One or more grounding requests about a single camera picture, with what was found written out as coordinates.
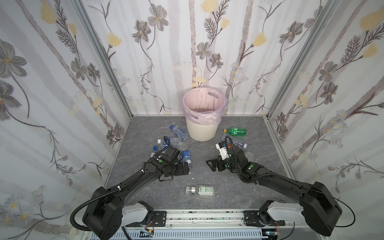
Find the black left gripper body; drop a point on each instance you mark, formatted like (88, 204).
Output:
(182, 168)

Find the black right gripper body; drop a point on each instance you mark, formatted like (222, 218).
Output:
(216, 163)

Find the square clear bottle green label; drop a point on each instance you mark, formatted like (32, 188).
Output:
(201, 190)

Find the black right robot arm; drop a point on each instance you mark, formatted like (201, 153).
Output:
(312, 204)

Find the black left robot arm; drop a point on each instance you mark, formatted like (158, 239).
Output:
(103, 213)

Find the cream plastic waste bin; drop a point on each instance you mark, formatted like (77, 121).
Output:
(201, 133)

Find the blue cap bottle near bin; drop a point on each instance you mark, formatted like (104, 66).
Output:
(179, 132)

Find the pink bin liner bag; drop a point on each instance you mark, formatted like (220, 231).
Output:
(204, 106)

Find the blue label bottle centre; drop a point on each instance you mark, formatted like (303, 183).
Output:
(186, 157)

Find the clear crushed bottle white cap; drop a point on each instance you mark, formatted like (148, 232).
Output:
(236, 141)

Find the clear bottle blue cap left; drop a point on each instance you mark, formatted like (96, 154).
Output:
(158, 148)

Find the green bottle yellow cap right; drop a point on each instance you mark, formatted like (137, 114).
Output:
(235, 131)

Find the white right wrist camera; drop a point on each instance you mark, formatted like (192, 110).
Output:
(222, 147)

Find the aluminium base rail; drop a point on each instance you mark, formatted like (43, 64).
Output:
(137, 218)

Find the white slotted cable duct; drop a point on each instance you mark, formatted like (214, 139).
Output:
(197, 234)

